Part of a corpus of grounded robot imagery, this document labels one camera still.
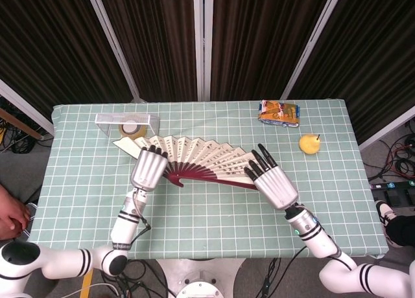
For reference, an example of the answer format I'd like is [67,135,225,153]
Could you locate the yellow tape roll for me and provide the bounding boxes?
[118,120,147,138]

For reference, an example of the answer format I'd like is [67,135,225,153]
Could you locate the black floor cable bundle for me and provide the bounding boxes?
[93,258,172,298]
[255,257,283,298]

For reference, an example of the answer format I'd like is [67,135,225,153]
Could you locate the tangled floor cable bundle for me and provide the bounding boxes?
[0,97,54,155]
[366,122,415,182]

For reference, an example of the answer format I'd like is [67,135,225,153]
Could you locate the bare person hand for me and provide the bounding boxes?
[0,183,32,240]

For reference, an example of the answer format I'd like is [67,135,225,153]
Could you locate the brown wooden bar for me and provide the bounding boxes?
[0,108,43,141]

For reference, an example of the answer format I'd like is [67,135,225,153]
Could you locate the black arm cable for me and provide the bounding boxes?
[128,192,152,247]
[280,235,359,281]

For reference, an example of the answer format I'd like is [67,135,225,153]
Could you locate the painted paper folding fan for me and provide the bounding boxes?
[112,135,260,191]

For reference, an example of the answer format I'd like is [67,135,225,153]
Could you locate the white sneaker shoe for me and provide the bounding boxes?
[375,200,397,229]

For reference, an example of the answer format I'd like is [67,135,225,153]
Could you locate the dark corrugated partition panel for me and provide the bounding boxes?
[203,0,338,101]
[95,0,204,102]
[0,0,145,137]
[281,0,415,150]

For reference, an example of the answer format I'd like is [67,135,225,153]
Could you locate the clear acrylic stand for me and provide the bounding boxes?
[95,113,161,139]

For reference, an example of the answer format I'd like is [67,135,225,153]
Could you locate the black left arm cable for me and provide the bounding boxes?
[128,192,152,247]

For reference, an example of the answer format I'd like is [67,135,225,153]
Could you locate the orange snack packet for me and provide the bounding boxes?
[257,99,302,128]

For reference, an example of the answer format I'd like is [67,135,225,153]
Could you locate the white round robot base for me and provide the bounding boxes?
[155,258,247,298]

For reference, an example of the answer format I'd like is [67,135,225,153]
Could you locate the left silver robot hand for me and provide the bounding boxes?
[130,144,169,192]

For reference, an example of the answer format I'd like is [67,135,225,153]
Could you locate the grey metal object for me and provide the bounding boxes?
[21,203,38,237]

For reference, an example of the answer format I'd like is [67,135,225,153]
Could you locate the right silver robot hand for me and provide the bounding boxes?
[243,143,300,211]

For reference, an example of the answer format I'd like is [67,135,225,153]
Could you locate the yellow pear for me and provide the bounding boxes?
[298,133,322,155]

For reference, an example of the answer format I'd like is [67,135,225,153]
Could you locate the white floor cable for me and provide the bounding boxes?
[61,282,121,298]

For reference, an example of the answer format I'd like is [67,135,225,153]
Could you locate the yellow floor tape strip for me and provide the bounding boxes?
[79,268,95,298]

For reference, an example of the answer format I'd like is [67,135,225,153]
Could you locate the green checkered tablecloth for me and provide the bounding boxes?
[27,98,388,265]

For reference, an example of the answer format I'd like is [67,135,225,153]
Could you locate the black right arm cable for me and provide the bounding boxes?
[280,235,359,281]

